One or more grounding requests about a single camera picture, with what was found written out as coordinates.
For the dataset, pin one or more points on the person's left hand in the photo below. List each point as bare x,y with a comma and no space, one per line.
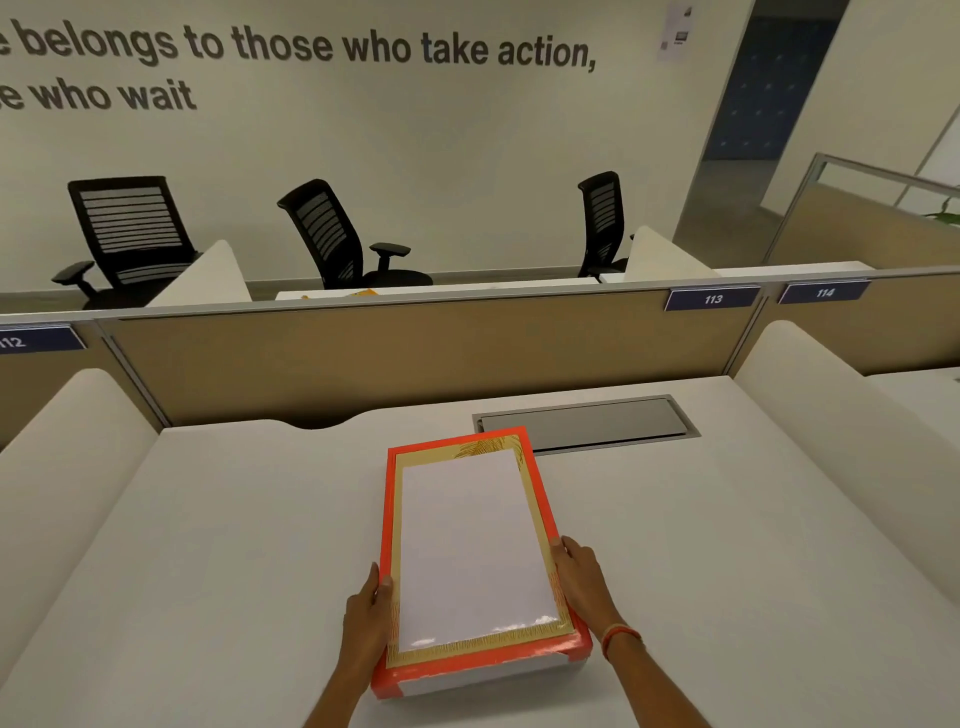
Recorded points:
367,630

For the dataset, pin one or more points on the person's right hand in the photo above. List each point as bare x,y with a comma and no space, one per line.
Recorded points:
585,585

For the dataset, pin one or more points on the red box lid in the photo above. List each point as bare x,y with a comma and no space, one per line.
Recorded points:
472,555

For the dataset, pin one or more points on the person's right forearm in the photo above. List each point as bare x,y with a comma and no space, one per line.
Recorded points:
660,697

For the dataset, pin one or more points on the wide beige partition panel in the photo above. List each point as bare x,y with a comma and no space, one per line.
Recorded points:
412,360

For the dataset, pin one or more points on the white desk divider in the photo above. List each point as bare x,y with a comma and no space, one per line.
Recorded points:
214,281
660,262
67,487
847,435

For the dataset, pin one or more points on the blue desk number sign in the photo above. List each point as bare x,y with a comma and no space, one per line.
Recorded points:
712,298
825,292
37,339

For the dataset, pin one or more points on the yellow item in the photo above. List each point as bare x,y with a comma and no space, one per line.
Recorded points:
360,294

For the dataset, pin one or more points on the black office chair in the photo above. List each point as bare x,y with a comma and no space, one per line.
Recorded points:
75,274
600,180
405,279

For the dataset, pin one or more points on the glass topped beige partition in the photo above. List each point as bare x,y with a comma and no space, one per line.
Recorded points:
847,232

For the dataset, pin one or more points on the green potted plant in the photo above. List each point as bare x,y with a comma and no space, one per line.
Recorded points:
949,214

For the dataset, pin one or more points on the blue lockers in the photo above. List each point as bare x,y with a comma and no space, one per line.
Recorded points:
765,90

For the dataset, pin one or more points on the white wall poster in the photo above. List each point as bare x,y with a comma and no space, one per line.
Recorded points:
675,34

